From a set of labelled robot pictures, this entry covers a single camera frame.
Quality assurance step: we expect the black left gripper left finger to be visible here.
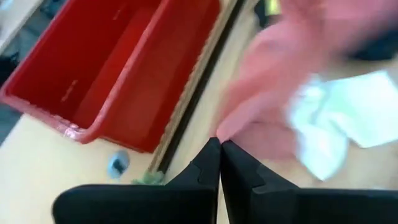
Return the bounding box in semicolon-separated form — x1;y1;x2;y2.
51;136;221;224

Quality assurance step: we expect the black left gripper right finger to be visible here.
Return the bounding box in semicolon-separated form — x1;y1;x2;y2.
220;139;398;224

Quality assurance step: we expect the white garment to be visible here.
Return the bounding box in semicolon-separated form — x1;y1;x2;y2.
287;70;398;181

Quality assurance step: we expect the pink cloth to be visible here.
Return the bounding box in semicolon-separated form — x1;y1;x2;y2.
216;0;398;159

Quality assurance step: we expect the red plastic laundry basket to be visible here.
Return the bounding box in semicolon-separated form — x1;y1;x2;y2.
0;0;222;154

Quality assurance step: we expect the green succulent plant in pot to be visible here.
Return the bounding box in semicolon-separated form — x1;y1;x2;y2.
132;170;165;186

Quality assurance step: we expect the small grey round object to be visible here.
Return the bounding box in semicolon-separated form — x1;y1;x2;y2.
107;149;131;180

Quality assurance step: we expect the black aluminium table frame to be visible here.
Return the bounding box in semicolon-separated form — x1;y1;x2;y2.
157;0;248;174

